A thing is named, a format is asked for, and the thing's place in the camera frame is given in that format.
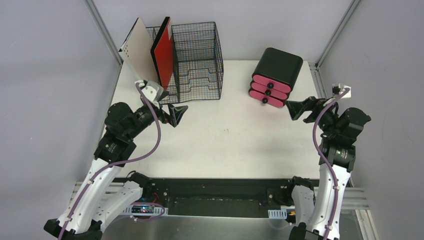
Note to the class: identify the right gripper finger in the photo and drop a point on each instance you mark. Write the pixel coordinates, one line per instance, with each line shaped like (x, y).
(306, 105)
(295, 111)

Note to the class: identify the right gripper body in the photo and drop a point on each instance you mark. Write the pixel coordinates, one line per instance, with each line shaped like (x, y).
(328, 115)

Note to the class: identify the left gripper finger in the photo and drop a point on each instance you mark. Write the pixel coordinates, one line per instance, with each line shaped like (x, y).
(174, 118)
(177, 110)

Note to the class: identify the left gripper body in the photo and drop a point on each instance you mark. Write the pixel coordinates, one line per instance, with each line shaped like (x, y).
(166, 116)

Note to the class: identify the black pink drawer unit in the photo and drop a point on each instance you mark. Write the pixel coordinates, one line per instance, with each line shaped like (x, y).
(275, 76)

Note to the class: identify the red A4 folder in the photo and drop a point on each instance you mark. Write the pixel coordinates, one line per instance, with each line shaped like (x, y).
(162, 52)

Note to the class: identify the white A4 folder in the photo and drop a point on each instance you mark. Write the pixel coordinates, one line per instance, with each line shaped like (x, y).
(136, 53)

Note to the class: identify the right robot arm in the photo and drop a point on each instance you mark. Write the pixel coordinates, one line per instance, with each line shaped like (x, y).
(317, 215)

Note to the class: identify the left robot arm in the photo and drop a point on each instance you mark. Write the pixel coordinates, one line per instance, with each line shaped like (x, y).
(86, 217)

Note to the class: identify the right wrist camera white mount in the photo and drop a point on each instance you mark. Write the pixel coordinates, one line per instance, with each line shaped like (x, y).
(340, 89)

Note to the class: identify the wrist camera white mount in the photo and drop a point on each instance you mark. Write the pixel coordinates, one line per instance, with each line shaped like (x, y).
(151, 90)
(340, 89)

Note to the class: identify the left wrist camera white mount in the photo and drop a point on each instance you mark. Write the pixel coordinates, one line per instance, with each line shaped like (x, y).
(151, 90)

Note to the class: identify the black wire mesh desk organizer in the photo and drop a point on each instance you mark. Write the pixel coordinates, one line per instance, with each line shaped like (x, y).
(198, 63)

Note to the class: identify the black mounting base plate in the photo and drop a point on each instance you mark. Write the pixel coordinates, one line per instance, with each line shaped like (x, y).
(220, 197)

